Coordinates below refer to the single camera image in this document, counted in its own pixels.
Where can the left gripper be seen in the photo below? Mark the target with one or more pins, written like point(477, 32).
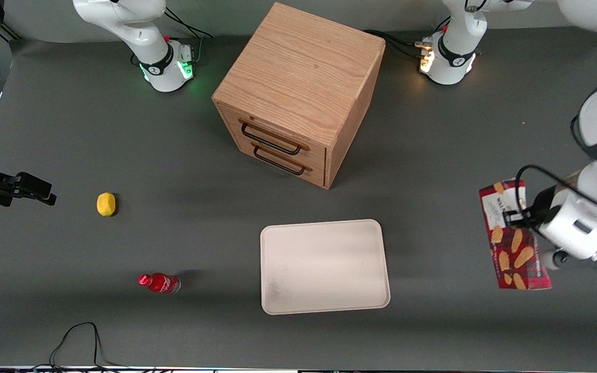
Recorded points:
point(542, 201)

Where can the red cookie box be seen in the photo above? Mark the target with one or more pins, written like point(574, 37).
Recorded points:
point(524, 259)

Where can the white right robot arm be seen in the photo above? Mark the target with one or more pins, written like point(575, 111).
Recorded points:
point(143, 31)

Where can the cream rectangular tray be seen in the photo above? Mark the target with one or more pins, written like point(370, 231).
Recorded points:
point(324, 267)

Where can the yellow lemon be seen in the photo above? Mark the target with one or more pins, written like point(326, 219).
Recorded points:
point(105, 204)

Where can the red plastic bottle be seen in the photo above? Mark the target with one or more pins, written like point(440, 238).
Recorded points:
point(161, 283)

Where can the wooden two-drawer cabinet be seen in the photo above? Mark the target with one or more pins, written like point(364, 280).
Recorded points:
point(298, 72)

